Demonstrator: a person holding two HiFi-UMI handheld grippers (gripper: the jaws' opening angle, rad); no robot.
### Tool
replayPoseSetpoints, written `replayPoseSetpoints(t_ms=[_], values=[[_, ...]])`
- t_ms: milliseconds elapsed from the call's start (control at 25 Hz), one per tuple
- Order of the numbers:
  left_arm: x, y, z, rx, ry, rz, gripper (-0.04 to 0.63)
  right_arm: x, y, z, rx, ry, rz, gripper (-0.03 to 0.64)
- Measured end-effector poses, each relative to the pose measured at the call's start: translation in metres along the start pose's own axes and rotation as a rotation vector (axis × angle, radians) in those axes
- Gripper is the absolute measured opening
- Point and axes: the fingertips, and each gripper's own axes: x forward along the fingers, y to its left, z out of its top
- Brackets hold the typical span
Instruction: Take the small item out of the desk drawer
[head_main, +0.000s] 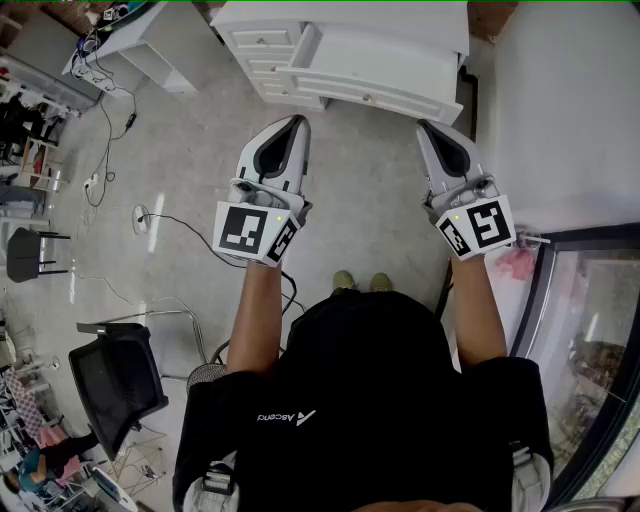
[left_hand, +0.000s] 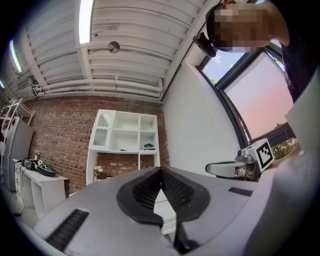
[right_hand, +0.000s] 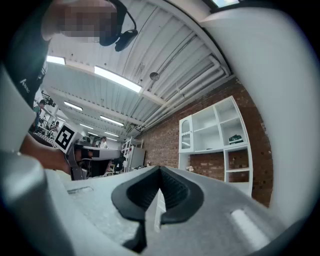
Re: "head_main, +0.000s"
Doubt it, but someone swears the glass display case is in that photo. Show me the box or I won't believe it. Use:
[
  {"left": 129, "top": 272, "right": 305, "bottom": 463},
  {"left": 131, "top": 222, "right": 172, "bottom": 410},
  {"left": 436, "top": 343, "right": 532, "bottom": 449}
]
[{"left": 506, "top": 223, "right": 640, "bottom": 507}]

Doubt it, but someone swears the black mesh office chair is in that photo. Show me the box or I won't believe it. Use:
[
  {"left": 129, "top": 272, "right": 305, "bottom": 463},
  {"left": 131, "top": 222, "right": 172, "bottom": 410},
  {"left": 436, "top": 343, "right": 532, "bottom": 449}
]
[{"left": 68, "top": 321, "right": 170, "bottom": 462}]

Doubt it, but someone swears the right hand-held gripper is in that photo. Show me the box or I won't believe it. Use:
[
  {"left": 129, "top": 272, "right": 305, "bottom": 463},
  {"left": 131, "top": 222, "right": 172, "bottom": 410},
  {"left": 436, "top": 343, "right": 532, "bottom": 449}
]
[{"left": 415, "top": 120, "right": 517, "bottom": 263}]

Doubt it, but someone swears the person's left forearm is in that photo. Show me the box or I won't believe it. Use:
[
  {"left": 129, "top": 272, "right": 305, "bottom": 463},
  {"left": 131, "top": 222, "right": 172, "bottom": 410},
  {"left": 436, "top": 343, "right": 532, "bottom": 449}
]
[{"left": 225, "top": 260, "right": 285, "bottom": 375}]

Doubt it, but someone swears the person's black shirt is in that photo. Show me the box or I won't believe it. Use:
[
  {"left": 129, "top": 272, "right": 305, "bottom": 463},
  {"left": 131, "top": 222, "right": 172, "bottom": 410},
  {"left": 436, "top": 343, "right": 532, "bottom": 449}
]
[{"left": 171, "top": 288, "right": 555, "bottom": 512}]

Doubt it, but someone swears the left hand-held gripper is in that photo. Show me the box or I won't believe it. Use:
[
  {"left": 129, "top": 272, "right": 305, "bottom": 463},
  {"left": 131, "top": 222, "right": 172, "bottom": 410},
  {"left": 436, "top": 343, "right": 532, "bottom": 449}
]
[{"left": 212, "top": 114, "right": 314, "bottom": 269}]

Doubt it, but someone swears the chrome chair frame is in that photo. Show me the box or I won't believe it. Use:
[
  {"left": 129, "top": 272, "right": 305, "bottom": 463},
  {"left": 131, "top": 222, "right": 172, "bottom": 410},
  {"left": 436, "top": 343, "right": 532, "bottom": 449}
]
[{"left": 98, "top": 295, "right": 210, "bottom": 367}]

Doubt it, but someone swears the white shelf unit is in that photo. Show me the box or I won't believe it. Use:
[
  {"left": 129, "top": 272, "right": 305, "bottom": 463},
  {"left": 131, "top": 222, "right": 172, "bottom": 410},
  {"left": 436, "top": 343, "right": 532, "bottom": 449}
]
[{"left": 61, "top": 0, "right": 202, "bottom": 97}]

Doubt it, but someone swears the person's right forearm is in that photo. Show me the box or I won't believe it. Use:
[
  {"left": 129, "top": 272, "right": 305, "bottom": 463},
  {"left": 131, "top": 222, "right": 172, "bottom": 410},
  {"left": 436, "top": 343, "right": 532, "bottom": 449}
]
[{"left": 448, "top": 253, "right": 509, "bottom": 372}]

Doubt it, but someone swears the thin black floor cable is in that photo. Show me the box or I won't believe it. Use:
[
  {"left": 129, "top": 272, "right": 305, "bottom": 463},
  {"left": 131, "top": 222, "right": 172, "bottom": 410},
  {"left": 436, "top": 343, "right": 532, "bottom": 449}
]
[{"left": 69, "top": 29, "right": 139, "bottom": 209}]

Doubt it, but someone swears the wire rack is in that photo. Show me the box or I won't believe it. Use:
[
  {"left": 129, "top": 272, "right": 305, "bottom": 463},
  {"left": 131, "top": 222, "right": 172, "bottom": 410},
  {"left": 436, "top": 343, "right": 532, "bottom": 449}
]
[{"left": 106, "top": 433, "right": 169, "bottom": 497}]

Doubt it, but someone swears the clear plastic cup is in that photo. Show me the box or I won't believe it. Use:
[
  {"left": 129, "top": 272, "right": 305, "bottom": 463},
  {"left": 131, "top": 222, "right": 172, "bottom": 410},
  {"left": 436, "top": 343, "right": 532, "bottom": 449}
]
[{"left": 513, "top": 224, "right": 552, "bottom": 252}]

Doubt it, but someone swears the wooden chair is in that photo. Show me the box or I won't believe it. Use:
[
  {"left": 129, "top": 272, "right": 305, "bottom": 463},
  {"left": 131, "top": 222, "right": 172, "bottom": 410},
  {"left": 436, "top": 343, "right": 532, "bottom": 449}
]
[{"left": 18, "top": 136, "right": 70, "bottom": 192}]

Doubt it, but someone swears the white appliance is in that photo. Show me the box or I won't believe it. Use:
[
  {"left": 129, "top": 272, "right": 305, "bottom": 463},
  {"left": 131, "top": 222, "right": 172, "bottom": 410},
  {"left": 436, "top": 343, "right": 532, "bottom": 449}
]
[{"left": 491, "top": 0, "right": 640, "bottom": 234}]

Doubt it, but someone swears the white dresser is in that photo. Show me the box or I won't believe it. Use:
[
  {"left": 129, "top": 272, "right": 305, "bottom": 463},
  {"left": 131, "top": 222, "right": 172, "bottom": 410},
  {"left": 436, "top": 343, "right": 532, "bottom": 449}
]
[{"left": 209, "top": 0, "right": 472, "bottom": 127}]

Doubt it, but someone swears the black stool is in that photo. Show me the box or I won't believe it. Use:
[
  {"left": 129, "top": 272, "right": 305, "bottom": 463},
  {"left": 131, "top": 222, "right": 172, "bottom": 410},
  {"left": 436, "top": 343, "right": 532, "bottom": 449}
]
[{"left": 6, "top": 226, "right": 72, "bottom": 285}]

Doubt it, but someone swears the pink cloth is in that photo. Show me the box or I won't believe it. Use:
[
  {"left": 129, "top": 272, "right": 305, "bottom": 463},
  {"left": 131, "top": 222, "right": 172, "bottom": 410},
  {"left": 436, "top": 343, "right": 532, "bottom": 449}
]
[{"left": 493, "top": 246, "right": 537, "bottom": 282}]

